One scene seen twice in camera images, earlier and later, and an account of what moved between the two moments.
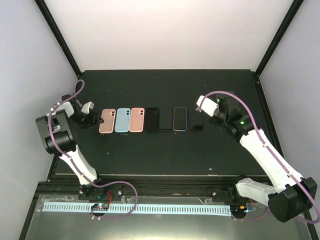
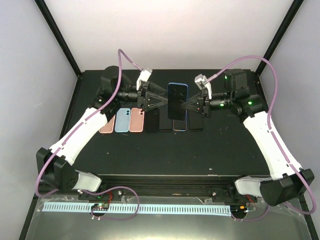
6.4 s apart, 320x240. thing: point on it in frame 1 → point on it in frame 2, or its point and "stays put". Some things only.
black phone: x=152 y=119 stays put
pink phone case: x=137 y=120 stays put
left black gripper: x=94 y=120 → x=144 y=102
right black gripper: x=210 y=120 → x=204 y=104
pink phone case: x=108 y=116 stays put
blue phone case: x=122 y=120 stays put
